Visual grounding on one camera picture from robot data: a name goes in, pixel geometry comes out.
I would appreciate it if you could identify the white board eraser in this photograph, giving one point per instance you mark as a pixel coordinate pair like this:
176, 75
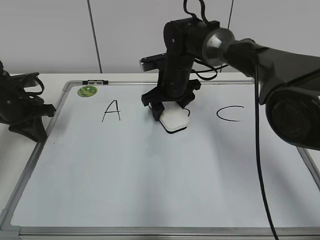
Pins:
174, 118

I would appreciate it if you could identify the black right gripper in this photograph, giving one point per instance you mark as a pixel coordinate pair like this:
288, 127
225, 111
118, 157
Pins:
173, 85

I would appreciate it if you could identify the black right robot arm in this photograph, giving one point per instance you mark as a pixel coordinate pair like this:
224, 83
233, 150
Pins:
289, 82

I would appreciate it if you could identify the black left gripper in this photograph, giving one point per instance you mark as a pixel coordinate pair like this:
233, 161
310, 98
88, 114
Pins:
19, 94

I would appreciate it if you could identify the round green magnet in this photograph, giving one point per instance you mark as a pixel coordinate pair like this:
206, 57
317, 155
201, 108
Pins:
87, 91

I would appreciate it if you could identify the white board with grey frame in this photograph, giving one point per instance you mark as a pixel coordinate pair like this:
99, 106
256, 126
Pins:
109, 171

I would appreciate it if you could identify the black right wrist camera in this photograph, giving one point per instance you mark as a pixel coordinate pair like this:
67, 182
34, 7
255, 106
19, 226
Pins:
154, 62

